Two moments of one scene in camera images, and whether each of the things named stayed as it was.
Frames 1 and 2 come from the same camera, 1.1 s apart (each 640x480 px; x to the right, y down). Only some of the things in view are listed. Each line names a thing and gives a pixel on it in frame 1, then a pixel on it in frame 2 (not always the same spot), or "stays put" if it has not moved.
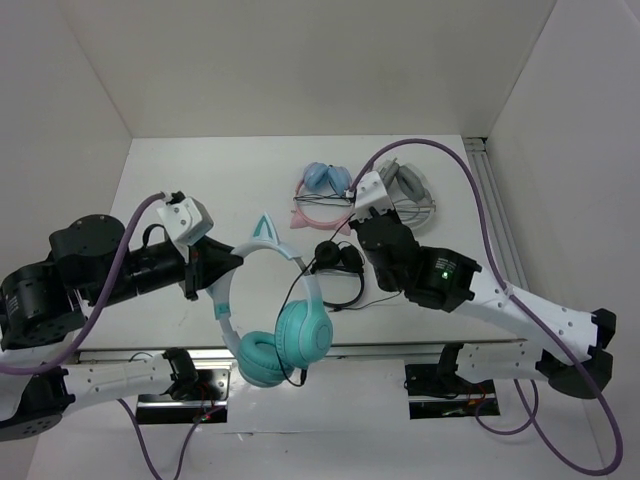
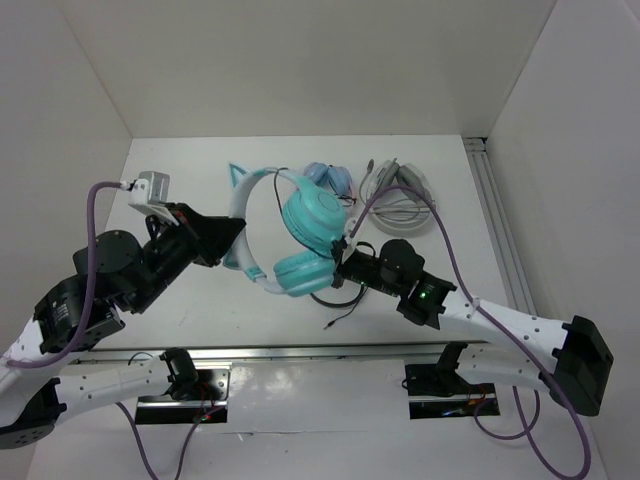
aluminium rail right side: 509,264 stays put
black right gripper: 393,214 to 339,272
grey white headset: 410,192 stays put
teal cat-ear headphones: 303,334 to 314,213
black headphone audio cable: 304,375 to 347,306
